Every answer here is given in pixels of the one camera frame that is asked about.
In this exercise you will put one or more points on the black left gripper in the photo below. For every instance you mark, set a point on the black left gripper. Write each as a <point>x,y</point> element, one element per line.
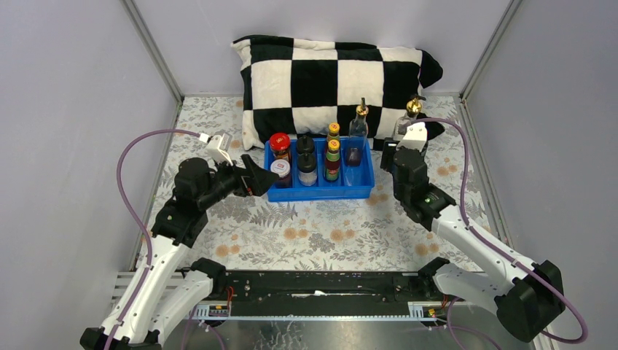
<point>259,179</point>

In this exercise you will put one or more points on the white lid sauce jar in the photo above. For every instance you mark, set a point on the white lid sauce jar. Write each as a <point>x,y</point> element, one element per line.
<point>283,169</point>

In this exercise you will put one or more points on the red lid sauce jar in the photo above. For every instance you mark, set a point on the red lid sauce jar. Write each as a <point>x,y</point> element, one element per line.
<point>280,146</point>

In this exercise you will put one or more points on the black cap shaker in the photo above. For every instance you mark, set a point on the black cap shaker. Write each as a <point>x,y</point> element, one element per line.
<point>305,145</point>
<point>307,169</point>

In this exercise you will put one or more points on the gold top oil bottle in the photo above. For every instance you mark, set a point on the gold top oil bottle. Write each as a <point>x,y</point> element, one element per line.
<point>357,135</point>
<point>412,110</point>

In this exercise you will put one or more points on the blue plastic divided bin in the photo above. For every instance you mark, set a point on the blue plastic divided bin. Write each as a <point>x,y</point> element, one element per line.
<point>353,182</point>

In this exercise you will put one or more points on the yellow cap sauce bottle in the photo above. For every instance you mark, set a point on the yellow cap sauce bottle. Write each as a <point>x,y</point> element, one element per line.
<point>332,161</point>
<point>333,132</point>

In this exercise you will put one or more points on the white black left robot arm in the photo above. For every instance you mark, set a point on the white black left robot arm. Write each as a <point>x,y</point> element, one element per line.
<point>143,318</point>

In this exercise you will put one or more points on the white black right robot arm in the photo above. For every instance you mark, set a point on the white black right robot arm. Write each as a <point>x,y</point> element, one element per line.
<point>511,286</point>

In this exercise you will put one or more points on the floral pattern table mat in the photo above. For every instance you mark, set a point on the floral pattern table mat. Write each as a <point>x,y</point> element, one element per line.
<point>368,234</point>

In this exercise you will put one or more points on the black white checkered pillow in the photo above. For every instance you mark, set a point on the black white checkered pillow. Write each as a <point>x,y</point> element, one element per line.
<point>299,86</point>

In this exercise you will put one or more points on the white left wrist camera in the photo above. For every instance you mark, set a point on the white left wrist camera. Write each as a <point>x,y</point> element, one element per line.
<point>217,145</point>

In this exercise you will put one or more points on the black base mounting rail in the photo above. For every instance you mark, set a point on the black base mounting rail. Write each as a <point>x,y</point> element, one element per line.
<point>355,295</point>

